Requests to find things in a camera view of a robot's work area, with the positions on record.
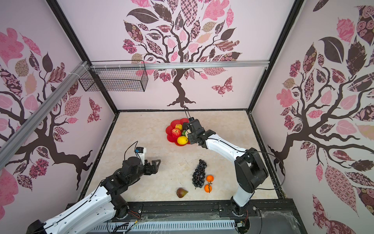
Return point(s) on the left aluminium frame rail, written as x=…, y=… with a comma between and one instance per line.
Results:
x=10, y=148

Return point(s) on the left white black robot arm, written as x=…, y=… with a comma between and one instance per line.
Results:
x=101, y=205

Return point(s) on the red pomegranate fruit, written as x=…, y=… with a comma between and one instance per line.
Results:
x=176, y=133

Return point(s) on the red flower-shaped fruit bowl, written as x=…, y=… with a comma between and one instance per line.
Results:
x=172, y=125

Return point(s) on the brown green fig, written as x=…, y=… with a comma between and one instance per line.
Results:
x=181, y=192

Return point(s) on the white slotted cable duct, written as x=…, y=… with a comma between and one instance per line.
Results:
x=167, y=227

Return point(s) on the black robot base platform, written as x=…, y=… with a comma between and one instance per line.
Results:
x=220, y=207

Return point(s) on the black grape bunch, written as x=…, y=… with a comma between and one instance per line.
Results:
x=198, y=177

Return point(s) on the small yellow quince fruit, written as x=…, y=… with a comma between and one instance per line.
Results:
x=179, y=127

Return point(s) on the orange tangerine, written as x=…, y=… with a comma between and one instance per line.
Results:
x=210, y=178
x=208, y=188

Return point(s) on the lower orange tangerine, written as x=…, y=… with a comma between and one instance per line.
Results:
x=208, y=188

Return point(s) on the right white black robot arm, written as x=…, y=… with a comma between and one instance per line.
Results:
x=250, y=168

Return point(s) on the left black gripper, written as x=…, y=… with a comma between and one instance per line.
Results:
x=149, y=171

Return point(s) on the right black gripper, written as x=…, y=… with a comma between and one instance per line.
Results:
x=192, y=127

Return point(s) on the rear aluminium frame rail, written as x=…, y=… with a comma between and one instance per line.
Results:
x=184, y=65

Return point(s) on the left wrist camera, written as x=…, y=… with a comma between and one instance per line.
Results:
x=140, y=153

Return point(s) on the yellow lemon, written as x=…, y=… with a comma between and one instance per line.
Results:
x=182, y=140

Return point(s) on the black wire mesh basket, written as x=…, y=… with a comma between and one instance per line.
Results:
x=115, y=76

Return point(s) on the aluminium frame rail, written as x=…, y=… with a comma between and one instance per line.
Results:
x=184, y=65
x=10, y=148

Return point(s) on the upper orange tangerine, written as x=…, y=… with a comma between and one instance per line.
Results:
x=210, y=178

